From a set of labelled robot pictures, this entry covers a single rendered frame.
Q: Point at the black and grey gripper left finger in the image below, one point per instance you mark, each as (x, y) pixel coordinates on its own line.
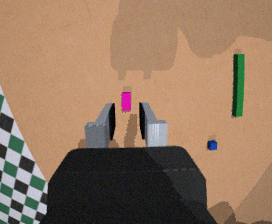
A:
(99, 133)

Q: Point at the small magenta block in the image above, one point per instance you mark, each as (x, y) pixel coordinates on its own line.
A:
(126, 100)

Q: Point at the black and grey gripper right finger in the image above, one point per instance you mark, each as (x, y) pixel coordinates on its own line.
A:
(152, 130)

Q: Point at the green rod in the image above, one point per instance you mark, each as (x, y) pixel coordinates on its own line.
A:
(238, 84)

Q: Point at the small blue cube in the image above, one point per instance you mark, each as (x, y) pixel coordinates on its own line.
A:
(212, 145)

